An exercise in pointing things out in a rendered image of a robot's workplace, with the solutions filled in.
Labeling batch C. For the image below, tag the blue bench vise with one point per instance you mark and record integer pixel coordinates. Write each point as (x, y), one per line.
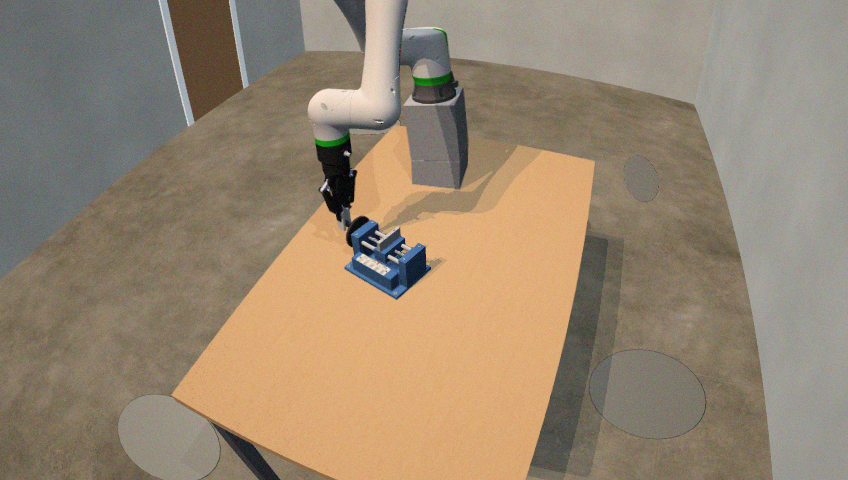
(384, 274)

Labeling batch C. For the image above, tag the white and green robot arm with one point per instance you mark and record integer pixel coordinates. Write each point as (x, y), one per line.
(377, 104)

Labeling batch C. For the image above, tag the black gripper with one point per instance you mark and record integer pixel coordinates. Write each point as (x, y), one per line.
(336, 176)

